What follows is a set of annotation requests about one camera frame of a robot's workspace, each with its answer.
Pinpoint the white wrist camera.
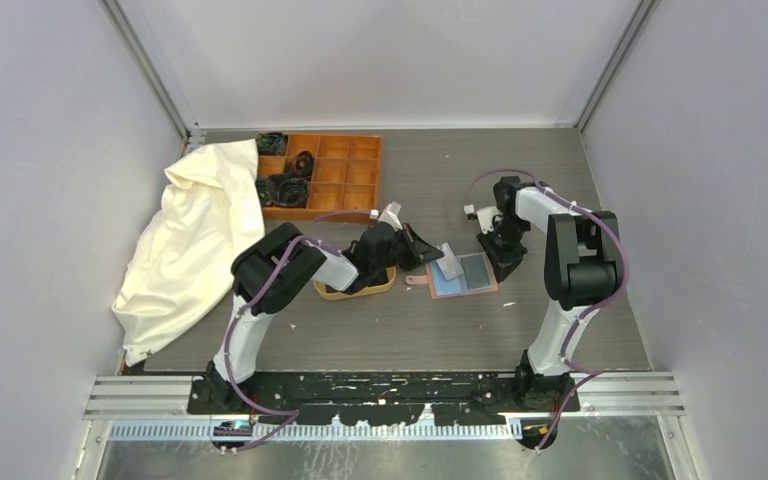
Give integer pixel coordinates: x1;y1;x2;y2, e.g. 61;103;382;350
463;204;501;234
377;201;402;231

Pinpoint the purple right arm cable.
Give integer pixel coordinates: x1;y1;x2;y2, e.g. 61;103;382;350
466;168;630;453

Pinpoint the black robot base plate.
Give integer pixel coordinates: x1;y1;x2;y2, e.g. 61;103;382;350
186;370;580;426

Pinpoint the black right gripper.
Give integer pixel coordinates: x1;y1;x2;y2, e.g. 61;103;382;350
475;217;529;282

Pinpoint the black card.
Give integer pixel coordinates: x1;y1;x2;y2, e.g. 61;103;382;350
461;253;493;291

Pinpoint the orange compartment organizer tray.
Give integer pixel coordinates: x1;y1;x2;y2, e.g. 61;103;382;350
255;132;383;223

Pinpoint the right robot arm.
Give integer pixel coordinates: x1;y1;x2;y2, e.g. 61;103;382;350
464;169;627;411

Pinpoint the cream cloth bag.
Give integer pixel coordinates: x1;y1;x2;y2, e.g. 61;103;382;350
112;140;265;366

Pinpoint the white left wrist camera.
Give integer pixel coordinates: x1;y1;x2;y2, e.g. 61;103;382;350
377;201;402;231

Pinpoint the black coiled cable middle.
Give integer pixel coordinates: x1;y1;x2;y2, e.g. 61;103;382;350
289;150;317;177

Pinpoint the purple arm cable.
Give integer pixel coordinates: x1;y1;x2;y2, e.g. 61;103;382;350
221;209;380;453
466;168;630;453

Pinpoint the yellow oval tray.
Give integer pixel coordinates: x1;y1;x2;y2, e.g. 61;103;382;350
313;266;397;301

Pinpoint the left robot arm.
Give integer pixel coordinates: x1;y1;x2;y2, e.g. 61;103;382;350
206;222;444;413

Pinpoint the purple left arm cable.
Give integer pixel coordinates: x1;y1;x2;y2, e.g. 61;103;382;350
221;209;380;453

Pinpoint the black coiled cable large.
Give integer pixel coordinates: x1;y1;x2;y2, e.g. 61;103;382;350
255;174;311;208

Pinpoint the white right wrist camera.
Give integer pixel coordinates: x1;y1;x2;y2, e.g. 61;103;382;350
463;204;501;234

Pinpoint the black coiled cable top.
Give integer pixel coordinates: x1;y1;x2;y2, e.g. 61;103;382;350
255;132;290;158

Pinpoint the aluminium front rail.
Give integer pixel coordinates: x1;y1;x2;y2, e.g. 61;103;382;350
84;371;685;449

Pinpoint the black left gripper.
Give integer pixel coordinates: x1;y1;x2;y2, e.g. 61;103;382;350
371;221;443;272

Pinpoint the tan leather card holder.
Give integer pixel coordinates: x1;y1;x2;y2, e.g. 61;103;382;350
405;252;499;300

